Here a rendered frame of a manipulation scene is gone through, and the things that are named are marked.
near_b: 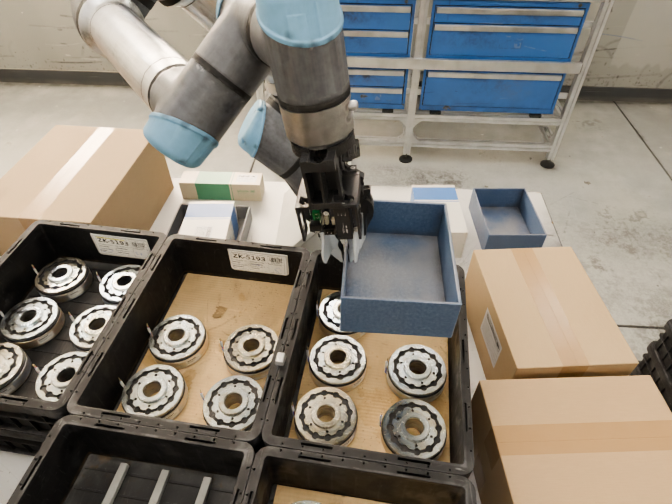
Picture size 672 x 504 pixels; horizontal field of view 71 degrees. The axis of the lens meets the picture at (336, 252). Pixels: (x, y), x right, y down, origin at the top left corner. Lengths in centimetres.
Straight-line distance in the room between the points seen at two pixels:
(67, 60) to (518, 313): 373
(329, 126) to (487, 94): 231
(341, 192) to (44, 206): 88
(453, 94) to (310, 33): 231
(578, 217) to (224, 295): 210
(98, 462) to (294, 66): 68
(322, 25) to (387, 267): 39
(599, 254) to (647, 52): 178
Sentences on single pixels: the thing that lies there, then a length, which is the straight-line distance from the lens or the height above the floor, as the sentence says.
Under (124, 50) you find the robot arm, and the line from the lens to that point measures 70.
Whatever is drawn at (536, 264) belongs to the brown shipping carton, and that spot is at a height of 86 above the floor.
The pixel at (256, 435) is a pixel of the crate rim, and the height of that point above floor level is 93.
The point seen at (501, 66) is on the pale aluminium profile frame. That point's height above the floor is 59.
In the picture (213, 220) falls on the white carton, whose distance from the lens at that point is 126.
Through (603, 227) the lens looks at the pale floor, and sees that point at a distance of 275.
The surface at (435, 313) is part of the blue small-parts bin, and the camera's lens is 61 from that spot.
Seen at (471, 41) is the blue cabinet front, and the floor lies 69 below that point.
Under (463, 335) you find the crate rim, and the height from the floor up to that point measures 93.
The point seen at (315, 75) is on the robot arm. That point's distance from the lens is 47.
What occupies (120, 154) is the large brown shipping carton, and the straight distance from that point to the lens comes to 139.
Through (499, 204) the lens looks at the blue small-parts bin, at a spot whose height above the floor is 71.
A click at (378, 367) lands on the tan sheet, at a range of 90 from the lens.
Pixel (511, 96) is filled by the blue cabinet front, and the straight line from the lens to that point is 281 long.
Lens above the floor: 159
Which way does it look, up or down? 44 degrees down
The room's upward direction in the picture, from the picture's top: straight up
